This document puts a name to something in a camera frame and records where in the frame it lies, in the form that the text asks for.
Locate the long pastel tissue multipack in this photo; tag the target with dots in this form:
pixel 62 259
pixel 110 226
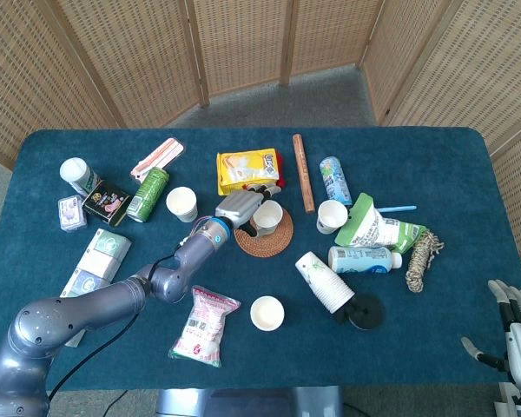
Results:
pixel 104 249

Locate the brown wooden stick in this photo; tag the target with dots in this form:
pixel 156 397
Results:
pixel 303 174

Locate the blue white snack tube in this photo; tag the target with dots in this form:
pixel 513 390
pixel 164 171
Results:
pixel 335 180

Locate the brown round woven coaster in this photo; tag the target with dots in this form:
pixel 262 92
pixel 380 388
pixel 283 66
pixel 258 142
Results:
pixel 273 245

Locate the pink white plastic bag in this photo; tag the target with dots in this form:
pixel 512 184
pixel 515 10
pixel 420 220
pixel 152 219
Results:
pixel 204 326

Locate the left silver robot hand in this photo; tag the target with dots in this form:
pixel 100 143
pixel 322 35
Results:
pixel 239 208

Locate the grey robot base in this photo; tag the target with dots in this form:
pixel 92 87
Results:
pixel 247 401

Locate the woven bamboo folding screen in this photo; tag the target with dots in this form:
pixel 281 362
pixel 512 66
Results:
pixel 126 56

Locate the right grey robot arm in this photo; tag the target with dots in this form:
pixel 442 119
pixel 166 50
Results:
pixel 519 401

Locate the white paper cup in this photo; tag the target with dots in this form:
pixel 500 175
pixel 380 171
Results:
pixel 182 203
pixel 331 216
pixel 268 216
pixel 267 313

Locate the green drink can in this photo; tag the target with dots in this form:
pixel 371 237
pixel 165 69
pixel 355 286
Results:
pixel 147 194

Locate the white green lidded canister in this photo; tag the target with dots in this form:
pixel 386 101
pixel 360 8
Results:
pixel 78 174

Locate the yellow snack package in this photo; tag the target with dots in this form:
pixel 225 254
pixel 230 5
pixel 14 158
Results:
pixel 247 169

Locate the white blue plastic bottle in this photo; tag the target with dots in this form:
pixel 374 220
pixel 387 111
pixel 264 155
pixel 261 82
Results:
pixel 362 260

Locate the pink toothbrush package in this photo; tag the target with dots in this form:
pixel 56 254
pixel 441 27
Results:
pixel 158 160

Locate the blue table cloth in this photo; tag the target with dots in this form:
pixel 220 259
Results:
pixel 438 165

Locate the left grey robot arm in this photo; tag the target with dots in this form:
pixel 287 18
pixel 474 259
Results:
pixel 91 304

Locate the green white pouch bag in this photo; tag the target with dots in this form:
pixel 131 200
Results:
pixel 375 228

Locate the black round lid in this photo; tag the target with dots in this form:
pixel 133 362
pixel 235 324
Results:
pixel 367 312

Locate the black printed box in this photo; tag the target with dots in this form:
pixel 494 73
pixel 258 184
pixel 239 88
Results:
pixel 106 203

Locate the light blue straw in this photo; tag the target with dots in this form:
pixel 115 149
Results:
pixel 397 209

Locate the stack of white paper cups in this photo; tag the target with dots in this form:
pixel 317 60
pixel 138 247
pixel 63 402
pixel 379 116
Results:
pixel 325 282

